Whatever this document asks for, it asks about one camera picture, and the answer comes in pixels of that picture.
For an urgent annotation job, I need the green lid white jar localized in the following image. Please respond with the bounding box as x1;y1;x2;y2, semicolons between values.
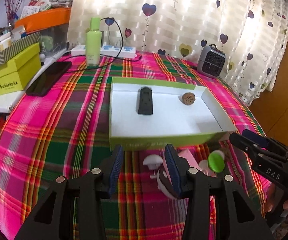
199;150;225;177

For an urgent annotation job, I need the brown walnut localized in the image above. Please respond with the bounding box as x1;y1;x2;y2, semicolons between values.
182;93;196;105

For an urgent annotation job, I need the white mushroom-shaped hook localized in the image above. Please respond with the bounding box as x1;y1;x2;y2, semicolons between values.
143;154;163;179

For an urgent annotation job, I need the black rectangular device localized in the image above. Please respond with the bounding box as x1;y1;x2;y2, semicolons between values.
137;87;153;115

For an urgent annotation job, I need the pink hair claw clip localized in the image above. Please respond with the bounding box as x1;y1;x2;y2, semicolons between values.
178;148;202;171

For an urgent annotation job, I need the grey mini fan heater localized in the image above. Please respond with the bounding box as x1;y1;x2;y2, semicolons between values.
197;44;226;79

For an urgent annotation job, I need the plaid pink green bedspread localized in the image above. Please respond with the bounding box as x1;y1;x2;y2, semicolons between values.
0;53;263;239

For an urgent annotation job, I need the green white open box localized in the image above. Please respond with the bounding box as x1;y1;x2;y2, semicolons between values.
109;77;237;151

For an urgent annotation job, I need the white bedside shelf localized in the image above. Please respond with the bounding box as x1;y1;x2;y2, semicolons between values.
0;49;67;114

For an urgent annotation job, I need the heart patterned curtain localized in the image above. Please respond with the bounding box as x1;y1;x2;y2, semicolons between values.
67;0;288;105

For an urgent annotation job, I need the black smartphone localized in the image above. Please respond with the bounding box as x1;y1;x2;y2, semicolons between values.
26;61;72;97

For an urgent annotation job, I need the white blue power strip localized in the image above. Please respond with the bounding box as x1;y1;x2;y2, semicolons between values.
71;45;137;59

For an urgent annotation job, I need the lime green shoe box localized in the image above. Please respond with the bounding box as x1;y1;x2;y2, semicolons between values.
0;43;41;95

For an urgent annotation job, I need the chevron patterned box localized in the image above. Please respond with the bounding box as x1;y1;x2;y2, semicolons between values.
0;32;41;66

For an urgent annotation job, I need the green lotion bottle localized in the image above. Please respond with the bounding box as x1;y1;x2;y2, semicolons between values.
85;17;102;66

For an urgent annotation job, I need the orange storage bin lid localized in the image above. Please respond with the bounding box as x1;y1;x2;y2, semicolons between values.
14;8;71;33

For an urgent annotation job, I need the black charging cable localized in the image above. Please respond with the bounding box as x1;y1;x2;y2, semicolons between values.
59;17;142;74

